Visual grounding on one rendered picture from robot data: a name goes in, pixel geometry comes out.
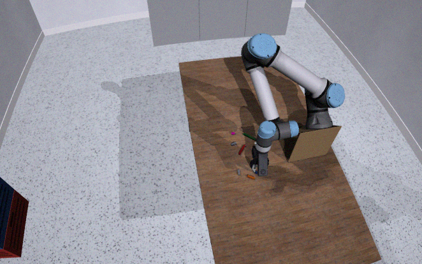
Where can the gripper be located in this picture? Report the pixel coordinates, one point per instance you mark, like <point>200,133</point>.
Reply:
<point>254,162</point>

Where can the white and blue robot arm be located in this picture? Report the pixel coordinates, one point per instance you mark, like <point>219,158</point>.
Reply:
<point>320,93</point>

